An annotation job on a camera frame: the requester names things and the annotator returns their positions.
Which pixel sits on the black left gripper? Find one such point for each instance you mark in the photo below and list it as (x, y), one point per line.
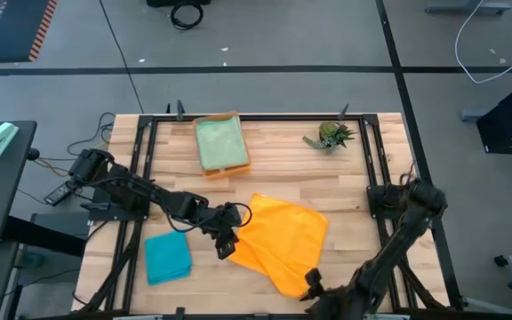
(222, 220)

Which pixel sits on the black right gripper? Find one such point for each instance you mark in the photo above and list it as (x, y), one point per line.
(336, 304)

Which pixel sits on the orange microfiber towel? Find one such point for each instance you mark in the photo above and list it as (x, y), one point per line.
(282, 240)

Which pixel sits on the teal microfiber towel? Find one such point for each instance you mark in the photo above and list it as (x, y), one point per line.
(167, 258)

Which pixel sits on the green microfiber towel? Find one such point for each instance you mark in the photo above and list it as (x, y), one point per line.
(220, 142)

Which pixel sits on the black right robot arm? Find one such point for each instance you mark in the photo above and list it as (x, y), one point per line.
(398, 240)

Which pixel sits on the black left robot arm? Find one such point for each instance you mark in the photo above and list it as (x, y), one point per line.
(149, 195)

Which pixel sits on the orange translucent plastic bin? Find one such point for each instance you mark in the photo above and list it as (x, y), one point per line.
(227, 173)

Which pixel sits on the small potted succulent plant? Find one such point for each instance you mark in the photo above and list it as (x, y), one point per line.
(331, 133)

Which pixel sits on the black power adapter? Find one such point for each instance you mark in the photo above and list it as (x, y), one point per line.
(56, 194)

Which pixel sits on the black round knob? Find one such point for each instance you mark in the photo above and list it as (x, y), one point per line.
(33, 154)

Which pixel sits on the gray desk foot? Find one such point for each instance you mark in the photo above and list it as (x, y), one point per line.
(474, 114)
(460, 6)

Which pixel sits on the black equipment box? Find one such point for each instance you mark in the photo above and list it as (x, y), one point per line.
(178, 2)

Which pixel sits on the black mat with orange stripes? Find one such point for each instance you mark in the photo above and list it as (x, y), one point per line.
(11, 26)

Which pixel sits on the black aluminium table frame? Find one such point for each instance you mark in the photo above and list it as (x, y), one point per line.
(309, 118)

